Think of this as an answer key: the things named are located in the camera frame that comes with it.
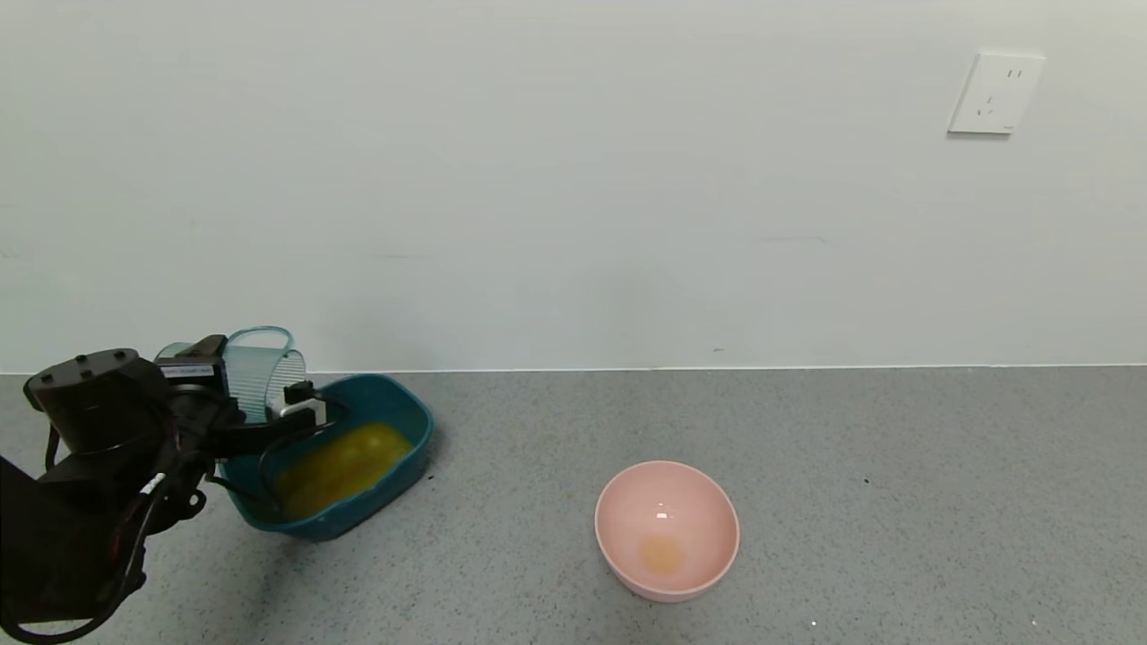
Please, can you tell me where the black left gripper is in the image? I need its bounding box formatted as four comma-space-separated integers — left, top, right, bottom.
154, 334, 238, 421

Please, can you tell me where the ribbed clear glass cup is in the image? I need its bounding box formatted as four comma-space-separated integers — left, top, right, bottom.
157, 326, 308, 426

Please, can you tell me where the pink bowl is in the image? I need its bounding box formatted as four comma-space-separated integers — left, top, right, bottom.
595, 460, 741, 603

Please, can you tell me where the teal plastic basin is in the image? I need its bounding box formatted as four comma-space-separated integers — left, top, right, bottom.
221, 374, 435, 542

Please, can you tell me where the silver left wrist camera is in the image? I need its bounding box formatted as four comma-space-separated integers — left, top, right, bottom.
267, 381, 328, 424

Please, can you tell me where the black camera cable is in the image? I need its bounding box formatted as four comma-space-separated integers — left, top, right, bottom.
213, 421, 334, 513

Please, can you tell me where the white wall socket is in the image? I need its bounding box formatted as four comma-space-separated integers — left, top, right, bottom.
947, 51, 1047, 136

